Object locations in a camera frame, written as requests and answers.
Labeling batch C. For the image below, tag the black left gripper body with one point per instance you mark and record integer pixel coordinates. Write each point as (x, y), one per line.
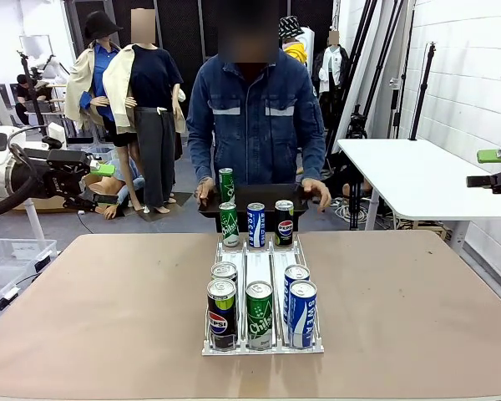
(64, 173)

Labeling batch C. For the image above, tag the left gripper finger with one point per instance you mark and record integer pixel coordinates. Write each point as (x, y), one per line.
(104, 169)
(87, 200)

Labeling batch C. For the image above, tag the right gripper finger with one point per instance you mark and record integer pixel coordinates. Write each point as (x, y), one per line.
(480, 181)
(489, 156)

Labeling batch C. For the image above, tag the green Chilsung cider can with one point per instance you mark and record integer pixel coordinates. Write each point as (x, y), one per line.
(259, 321)
(226, 186)
(229, 227)

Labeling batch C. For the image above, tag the black serving tray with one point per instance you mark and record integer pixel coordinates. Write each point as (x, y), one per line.
(267, 196)

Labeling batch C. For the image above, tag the person's right forearm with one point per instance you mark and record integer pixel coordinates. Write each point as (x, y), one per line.
(199, 163)

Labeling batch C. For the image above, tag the person's left forearm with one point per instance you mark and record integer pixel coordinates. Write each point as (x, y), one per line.
(314, 163)

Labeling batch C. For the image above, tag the seated person in black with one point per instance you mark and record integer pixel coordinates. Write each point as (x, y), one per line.
(27, 89)

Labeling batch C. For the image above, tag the person in denim jacket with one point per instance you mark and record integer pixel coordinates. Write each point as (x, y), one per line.
(254, 125)

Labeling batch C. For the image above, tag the person's right hand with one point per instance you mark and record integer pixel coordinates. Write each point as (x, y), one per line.
(204, 190)

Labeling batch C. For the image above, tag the person's left hand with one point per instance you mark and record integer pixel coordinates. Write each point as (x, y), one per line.
(319, 192)

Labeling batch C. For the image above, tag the tan mannequin torso lying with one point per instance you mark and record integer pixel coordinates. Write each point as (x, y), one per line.
(121, 186)

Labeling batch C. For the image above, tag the brown cardboard box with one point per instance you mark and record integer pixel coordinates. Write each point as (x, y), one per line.
(46, 204)

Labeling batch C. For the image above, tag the wooden pallet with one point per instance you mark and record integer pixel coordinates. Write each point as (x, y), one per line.
(426, 229)

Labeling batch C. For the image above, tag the white folding table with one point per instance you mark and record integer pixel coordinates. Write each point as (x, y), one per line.
(401, 179)

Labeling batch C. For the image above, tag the black upright light stand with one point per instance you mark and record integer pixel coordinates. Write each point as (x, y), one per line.
(421, 96)

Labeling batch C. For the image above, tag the mannequin with beige coat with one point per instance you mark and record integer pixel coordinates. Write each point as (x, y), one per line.
(81, 79)

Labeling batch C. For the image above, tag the mannequin with navy tee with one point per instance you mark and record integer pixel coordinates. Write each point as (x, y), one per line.
(154, 75)

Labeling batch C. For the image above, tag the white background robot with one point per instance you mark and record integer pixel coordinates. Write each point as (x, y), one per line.
(52, 67)

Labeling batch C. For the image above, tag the black leaning stand pole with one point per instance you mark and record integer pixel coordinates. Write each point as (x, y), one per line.
(384, 54)
(359, 54)
(405, 71)

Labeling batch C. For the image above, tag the small black tripod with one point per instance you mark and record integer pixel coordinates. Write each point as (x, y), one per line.
(356, 125)

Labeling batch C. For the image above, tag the black brimmed hat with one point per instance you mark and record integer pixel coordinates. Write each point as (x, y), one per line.
(100, 25)

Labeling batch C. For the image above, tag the black Pepsi can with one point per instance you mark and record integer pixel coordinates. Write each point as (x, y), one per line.
(284, 227)
(224, 271)
(222, 321)

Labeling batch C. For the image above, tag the blue Pocari Sweat can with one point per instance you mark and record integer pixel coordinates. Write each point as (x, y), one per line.
(302, 317)
(295, 273)
(256, 227)

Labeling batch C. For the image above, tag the white can dispenser rack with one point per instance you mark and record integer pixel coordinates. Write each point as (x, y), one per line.
(256, 263)

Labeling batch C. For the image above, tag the mannequin with white shirt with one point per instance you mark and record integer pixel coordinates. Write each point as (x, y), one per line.
(330, 62)

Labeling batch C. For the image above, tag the mannequin with yellow hoodie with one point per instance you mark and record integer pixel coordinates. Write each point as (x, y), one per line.
(296, 52)

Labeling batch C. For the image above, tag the patterned bucket hat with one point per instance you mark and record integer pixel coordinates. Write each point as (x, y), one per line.
(290, 26)

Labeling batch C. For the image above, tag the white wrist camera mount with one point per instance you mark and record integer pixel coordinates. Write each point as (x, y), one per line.
(57, 133)

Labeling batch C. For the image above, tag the black camera tripod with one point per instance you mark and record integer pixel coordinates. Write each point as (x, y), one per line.
(32, 104)

